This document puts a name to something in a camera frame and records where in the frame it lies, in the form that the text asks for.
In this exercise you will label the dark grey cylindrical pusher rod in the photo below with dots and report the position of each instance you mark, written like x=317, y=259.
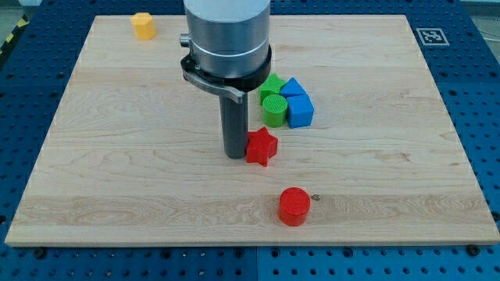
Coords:
x=234, y=119

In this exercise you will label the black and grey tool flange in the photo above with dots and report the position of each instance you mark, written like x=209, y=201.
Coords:
x=234, y=89

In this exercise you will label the red star block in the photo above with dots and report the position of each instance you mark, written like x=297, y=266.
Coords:
x=261, y=147

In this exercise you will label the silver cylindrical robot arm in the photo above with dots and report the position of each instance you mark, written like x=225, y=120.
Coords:
x=229, y=55

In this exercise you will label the green star block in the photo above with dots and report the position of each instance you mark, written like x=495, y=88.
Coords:
x=272, y=85

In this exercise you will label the green cylinder block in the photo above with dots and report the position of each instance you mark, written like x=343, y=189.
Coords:
x=274, y=109

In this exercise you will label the blue triangular prism block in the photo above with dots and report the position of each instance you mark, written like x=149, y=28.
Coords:
x=292, y=88

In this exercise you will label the blue cube block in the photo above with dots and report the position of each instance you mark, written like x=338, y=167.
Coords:
x=300, y=111

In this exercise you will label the red cylinder block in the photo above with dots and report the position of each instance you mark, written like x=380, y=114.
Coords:
x=294, y=205

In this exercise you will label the yellow hexagonal block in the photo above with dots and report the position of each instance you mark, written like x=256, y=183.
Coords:
x=144, y=26

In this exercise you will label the light wooden board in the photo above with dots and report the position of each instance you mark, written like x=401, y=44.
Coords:
x=134, y=156

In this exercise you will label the white fiducial marker tag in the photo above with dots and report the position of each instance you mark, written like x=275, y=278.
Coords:
x=430, y=36

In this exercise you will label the black and yellow hazard tape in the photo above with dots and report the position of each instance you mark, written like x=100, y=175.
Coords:
x=14, y=36

